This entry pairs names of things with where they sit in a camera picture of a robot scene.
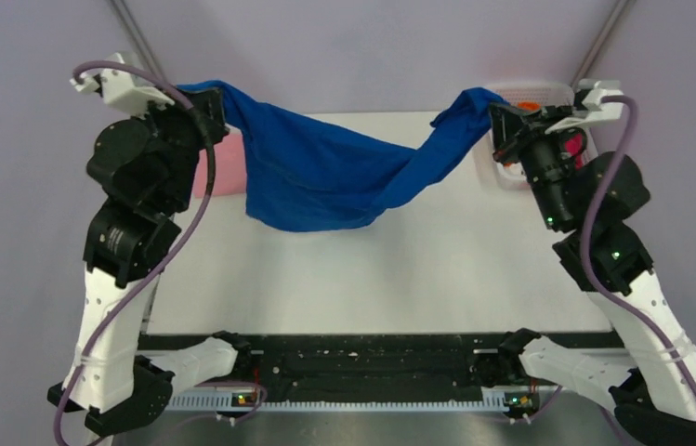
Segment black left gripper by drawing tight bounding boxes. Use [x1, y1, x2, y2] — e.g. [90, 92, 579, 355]
[132, 79, 230, 211]

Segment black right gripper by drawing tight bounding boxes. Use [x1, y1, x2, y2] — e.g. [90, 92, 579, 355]
[489, 100, 584, 231]

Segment blue t shirt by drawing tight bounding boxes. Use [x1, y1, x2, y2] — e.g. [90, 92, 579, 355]
[181, 80, 505, 232]

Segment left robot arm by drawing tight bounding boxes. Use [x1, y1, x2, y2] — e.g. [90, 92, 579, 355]
[47, 88, 252, 439]

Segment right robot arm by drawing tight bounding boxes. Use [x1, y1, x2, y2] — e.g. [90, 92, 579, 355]
[475, 103, 696, 445]

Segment orange t shirt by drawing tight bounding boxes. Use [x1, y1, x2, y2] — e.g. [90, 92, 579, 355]
[499, 101, 541, 165]

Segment folded pink t shirt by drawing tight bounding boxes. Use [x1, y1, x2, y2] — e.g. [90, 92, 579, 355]
[192, 129, 247, 199]

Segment magenta t shirt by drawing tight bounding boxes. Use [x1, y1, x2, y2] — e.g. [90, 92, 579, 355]
[559, 128, 587, 169]

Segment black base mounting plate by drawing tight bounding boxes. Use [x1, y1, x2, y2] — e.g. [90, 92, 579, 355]
[138, 331, 625, 406]

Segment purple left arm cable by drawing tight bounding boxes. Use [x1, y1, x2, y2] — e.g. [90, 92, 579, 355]
[51, 59, 217, 446]

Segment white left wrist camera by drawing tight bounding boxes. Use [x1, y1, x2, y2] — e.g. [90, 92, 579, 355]
[70, 52, 175, 117]

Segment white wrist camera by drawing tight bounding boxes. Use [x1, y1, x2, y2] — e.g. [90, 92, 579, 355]
[545, 79, 624, 134]
[70, 52, 175, 117]

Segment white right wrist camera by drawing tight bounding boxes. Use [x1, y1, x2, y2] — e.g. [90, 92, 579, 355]
[545, 79, 624, 134]

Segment left corner metal post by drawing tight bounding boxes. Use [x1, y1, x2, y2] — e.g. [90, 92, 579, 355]
[107, 0, 166, 80]

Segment corner metal post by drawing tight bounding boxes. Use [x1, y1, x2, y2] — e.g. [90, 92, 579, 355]
[107, 0, 166, 80]
[571, 0, 637, 88]

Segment right corner metal post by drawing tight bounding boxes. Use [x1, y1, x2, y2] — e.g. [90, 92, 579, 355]
[571, 0, 637, 88]

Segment white slotted cable duct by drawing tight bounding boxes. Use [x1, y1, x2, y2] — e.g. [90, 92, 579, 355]
[166, 388, 532, 413]

